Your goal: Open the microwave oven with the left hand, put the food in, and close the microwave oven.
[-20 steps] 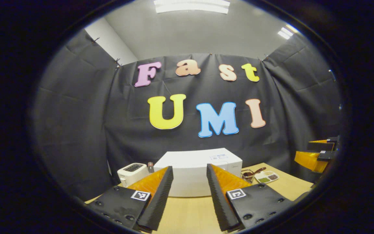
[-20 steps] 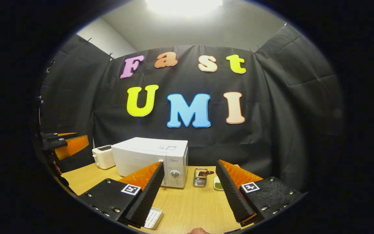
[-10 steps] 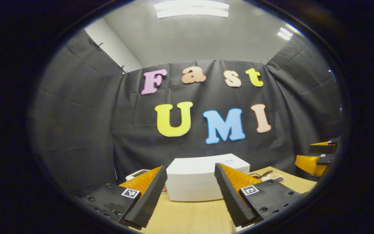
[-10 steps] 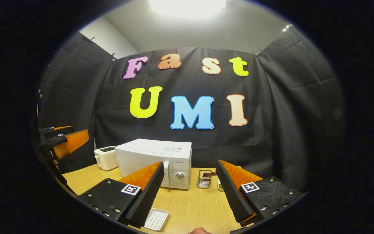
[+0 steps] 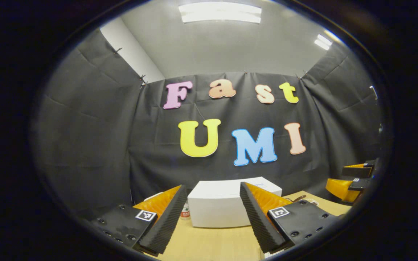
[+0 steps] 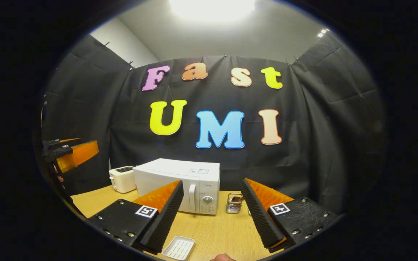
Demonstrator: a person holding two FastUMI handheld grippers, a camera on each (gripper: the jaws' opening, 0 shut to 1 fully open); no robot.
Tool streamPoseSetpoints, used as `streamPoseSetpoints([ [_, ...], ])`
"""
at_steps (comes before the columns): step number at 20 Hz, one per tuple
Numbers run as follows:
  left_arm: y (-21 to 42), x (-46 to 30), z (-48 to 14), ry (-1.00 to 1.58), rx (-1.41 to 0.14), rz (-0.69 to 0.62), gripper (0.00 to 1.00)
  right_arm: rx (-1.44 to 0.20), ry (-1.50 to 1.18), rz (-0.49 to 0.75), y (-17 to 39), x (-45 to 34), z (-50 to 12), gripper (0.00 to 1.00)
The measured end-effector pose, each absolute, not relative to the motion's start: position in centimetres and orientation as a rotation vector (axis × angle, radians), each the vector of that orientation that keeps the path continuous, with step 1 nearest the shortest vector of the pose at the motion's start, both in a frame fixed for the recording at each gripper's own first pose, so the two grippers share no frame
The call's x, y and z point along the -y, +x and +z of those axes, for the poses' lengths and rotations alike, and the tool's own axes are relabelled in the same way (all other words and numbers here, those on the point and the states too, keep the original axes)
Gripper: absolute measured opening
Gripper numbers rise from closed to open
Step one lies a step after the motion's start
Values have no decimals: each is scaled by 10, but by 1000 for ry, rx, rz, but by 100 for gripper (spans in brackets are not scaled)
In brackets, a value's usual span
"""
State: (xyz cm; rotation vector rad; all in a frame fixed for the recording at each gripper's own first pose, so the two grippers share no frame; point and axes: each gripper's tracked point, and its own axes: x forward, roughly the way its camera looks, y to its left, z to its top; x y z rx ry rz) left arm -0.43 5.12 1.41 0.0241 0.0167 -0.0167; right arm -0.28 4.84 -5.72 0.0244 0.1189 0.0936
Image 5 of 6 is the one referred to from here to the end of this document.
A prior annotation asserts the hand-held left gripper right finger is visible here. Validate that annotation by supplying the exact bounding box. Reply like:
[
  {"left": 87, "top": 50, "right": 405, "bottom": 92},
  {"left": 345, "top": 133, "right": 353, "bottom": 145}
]
[{"left": 239, "top": 181, "right": 340, "bottom": 254}]

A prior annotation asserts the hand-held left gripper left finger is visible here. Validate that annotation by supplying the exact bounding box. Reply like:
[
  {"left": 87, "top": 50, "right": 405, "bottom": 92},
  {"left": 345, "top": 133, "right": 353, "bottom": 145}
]
[{"left": 92, "top": 184, "right": 188, "bottom": 255}]

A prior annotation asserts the white microwave oven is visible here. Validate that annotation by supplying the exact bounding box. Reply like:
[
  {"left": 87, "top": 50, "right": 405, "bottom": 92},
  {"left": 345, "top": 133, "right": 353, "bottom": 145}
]
[{"left": 187, "top": 177, "right": 283, "bottom": 228}]

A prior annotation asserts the white toaster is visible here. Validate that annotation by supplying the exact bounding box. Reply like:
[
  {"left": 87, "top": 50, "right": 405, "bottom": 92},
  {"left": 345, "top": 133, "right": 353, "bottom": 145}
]
[{"left": 144, "top": 191, "right": 164, "bottom": 202}]

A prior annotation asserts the black backdrop cloth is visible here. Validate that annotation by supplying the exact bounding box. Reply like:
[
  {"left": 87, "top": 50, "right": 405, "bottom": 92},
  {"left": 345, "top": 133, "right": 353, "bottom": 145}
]
[{"left": 35, "top": 29, "right": 385, "bottom": 218}]

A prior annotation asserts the small ceiling light panel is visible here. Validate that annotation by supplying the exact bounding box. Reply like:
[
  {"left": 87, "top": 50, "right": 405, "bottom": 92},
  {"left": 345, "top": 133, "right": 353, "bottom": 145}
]
[{"left": 314, "top": 34, "right": 333, "bottom": 50}]

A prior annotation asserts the long ceiling light panel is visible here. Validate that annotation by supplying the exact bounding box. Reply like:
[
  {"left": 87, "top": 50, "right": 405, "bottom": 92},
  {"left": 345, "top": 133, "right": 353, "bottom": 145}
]
[{"left": 179, "top": 2, "right": 262, "bottom": 24}]

